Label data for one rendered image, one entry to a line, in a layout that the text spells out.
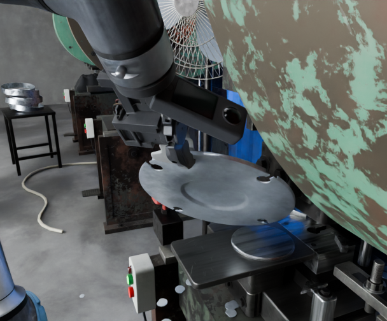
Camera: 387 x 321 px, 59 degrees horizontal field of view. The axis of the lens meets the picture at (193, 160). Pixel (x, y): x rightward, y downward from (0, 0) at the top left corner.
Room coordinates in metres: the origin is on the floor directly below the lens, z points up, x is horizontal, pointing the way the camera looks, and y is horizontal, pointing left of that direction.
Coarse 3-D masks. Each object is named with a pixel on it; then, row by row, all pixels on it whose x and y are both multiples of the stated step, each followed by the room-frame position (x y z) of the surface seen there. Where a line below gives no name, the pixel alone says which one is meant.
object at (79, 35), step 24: (72, 24) 1.74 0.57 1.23; (192, 24) 2.01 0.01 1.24; (192, 48) 1.94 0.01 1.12; (192, 72) 1.94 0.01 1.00; (96, 120) 2.42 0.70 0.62; (96, 144) 2.41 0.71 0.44; (120, 144) 2.00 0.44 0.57; (216, 144) 2.21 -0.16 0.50; (120, 168) 2.00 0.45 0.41; (96, 192) 2.18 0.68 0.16; (120, 192) 2.00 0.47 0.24; (144, 192) 2.05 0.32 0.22; (120, 216) 1.99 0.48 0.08; (144, 216) 2.04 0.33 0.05
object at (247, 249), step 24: (192, 240) 0.60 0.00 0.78; (216, 240) 0.60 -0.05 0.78; (240, 240) 0.59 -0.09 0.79; (264, 240) 0.59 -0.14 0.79; (288, 240) 0.59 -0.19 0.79; (192, 264) 0.52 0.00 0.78; (216, 264) 0.52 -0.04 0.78; (240, 264) 0.52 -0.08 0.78; (264, 264) 0.52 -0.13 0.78; (288, 264) 0.53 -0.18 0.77; (240, 288) 0.56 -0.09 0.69; (264, 288) 0.54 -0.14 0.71
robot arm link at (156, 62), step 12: (168, 36) 0.37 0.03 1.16; (156, 48) 0.34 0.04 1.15; (168, 48) 0.36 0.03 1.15; (108, 60) 0.34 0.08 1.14; (120, 60) 0.33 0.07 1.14; (132, 60) 0.33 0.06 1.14; (144, 60) 0.34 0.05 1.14; (156, 60) 0.35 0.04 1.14; (168, 60) 0.36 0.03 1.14; (108, 72) 0.36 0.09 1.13; (120, 72) 0.34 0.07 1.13; (132, 72) 0.35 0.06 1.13; (144, 72) 0.35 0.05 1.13; (156, 72) 0.35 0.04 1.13; (120, 84) 0.36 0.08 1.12; (132, 84) 0.35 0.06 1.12; (144, 84) 0.36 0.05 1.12
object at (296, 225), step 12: (288, 216) 0.70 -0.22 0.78; (288, 228) 0.65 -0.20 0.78; (300, 228) 0.65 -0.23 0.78; (312, 228) 0.65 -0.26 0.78; (324, 228) 0.66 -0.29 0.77; (300, 240) 0.60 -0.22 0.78; (312, 240) 0.60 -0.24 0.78; (324, 240) 0.60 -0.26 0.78; (348, 240) 0.60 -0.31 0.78; (324, 252) 0.56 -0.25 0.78; (336, 252) 0.57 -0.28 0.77; (348, 252) 0.58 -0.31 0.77; (312, 264) 0.56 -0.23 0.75; (324, 264) 0.56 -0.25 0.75; (336, 264) 0.57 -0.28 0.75
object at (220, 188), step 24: (144, 168) 0.56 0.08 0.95; (168, 168) 0.54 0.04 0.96; (192, 168) 0.52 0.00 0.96; (216, 168) 0.51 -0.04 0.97; (240, 168) 0.49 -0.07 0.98; (264, 168) 0.49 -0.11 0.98; (168, 192) 0.61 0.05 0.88; (192, 192) 0.60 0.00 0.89; (216, 192) 0.58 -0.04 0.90; (240, 192) 0.56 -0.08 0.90; (264, 192) 0.53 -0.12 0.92; (288, 192) 0.51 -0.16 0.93; (192, 216) 0.67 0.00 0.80; (216, 216) 0.64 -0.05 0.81; (240, 216) 0.62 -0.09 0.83; (264, 216) 0.59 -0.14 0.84
